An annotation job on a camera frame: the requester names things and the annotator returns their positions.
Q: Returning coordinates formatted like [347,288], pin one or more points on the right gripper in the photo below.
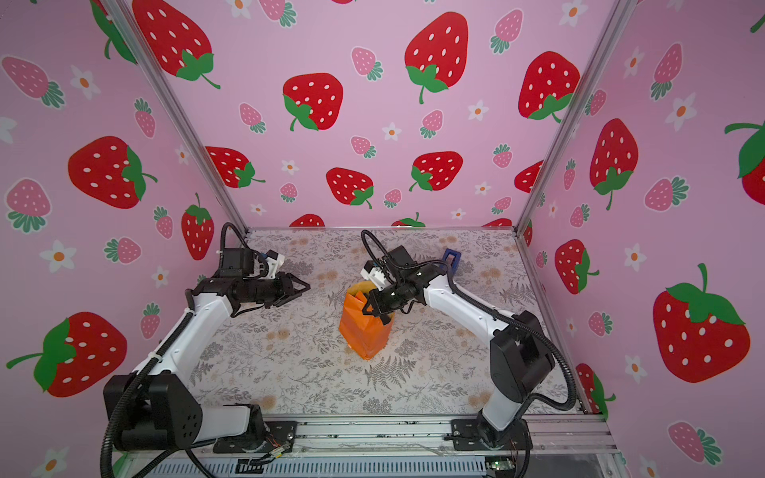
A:
[385,298]

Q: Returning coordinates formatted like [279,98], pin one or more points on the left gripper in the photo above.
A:
[285,289]

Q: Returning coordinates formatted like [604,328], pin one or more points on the orange wrapping paper sheet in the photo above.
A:
[366,335]

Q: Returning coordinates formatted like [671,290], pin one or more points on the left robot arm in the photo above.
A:
[152,408]

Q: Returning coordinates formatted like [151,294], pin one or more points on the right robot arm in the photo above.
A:
[520,355]

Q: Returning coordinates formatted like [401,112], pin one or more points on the blue tape dispenser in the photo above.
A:
[452,259]

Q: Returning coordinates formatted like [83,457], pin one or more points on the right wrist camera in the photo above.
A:
[376,274]

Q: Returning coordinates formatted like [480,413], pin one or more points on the aluminium front frame rail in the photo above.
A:
[558,445]

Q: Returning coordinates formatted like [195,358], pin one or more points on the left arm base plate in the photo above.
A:
[274,435]

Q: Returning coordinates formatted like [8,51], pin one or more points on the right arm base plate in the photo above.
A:
[490,439]

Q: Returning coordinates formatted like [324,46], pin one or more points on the left aluminium corner post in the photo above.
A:
[127,26]

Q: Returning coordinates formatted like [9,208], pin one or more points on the aluminium corner post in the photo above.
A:
[617,22]
[127,26]

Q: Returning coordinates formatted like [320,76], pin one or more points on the right aluminium corner post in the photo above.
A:
[617,22]

